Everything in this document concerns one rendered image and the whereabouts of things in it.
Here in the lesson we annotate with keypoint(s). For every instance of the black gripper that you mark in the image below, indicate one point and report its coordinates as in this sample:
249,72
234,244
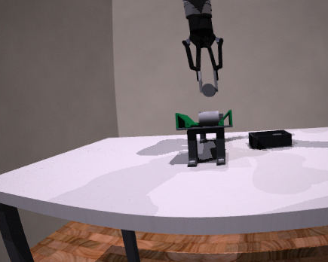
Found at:
201,35

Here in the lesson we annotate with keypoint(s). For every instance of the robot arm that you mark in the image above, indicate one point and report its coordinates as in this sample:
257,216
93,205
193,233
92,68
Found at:
197,8

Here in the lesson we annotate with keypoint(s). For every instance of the grey cylinder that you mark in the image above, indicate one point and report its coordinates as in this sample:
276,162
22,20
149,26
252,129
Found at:
208,90
208,117

